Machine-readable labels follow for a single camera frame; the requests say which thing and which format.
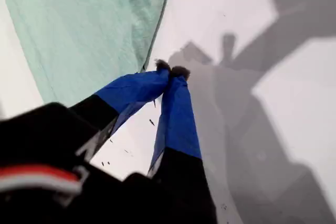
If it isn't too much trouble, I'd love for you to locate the pale green T-shirt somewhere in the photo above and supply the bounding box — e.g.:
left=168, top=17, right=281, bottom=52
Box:
left=0, top=0, right=174, bottom=108

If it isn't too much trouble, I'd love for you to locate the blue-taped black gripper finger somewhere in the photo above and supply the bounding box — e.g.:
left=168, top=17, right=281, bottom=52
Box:
left=68, top=59, right=170, bottom=141
left=147, top=66, right=218, bottom=224

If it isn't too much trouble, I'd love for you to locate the red and white wire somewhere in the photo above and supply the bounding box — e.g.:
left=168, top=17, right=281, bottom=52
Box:
left=0, top=165, right=82, bottom=193

